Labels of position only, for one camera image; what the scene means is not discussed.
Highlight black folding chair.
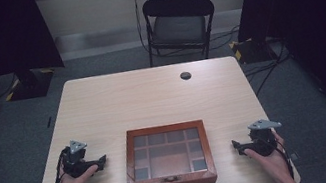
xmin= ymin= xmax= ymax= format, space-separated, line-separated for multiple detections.
xmin=138 ymin=0 xmax=225 ymax=70

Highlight person's right hand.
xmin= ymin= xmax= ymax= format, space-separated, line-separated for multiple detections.
xmin=240 ymin=130 xmax=296 ymax=183

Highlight black floor cables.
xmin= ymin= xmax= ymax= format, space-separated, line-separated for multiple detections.
xmin=207 ymin=16 xmax=300 ymax=104

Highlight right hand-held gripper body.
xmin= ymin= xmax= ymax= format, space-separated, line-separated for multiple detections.
xmin=240 ymin=116 xmax=288 ymax=161

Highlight black stand base striped tape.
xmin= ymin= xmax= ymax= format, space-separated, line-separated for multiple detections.
xmin=0 ymin=64 xmax=60 ymax=104
xmin=228 ymin=32 xmax=279 ymax=68

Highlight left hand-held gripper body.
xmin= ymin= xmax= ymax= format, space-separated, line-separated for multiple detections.
xmin=57 ymin=137 xmax=98 ymax=181

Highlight black wall socket cable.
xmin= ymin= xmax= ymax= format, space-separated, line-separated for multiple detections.
xmin=132 ymin=0 xmax=152 ymax=58

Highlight dark round table grommet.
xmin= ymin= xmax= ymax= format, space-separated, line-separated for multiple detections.
xmin=179 ymin=70 xmax=193 ymax=82

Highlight hand-held gripper black cable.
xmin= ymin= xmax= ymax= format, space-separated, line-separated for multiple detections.
xmin=272 ymin=135 xmax=296 ymax=182
xmin=45 ymin=145 xmax=78 ymax=183

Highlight left hand-held gripper black cable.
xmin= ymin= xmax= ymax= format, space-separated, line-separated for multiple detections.
xmin=45 ymin=145 xmax=78 ymax=183

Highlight right hand-held gripper black cable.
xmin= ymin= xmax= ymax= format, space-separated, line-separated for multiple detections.
xmin=272 ymin=135 xmax=296 ymax=182

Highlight wooden box with glass lid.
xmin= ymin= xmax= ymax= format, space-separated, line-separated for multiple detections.
xmin=117 ymin=116 xmax=220 ymax=183

